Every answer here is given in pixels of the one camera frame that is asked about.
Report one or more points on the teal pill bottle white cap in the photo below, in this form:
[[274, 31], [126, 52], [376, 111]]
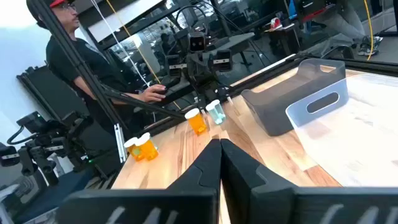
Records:
[[216, 115]]

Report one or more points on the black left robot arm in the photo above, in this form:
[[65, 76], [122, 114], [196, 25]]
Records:
[[203, 90]]

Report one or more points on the clear plastic bin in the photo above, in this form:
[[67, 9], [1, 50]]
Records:
[[357, 140]]

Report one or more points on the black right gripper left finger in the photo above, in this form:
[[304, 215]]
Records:
[[186, 202]]

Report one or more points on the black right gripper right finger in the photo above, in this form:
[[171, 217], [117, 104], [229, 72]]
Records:
[[264, 202]]

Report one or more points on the black flat panel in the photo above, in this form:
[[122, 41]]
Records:
[[40, 90]]

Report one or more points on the background black robot arm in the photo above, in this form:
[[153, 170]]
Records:
[[46, 140]]

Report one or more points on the grey plastic bin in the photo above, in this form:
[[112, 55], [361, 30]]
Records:
[[280, 102]]

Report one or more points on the silver metal bracket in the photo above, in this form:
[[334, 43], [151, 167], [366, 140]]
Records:
[[120, 143]]

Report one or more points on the person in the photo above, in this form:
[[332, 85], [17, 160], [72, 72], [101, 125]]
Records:
[[57, 62]]

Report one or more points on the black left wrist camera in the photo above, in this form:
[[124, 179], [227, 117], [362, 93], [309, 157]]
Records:
[[196, 42]]

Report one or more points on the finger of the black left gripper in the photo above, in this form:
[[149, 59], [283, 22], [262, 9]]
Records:
[[174, 67], [222, 60]]

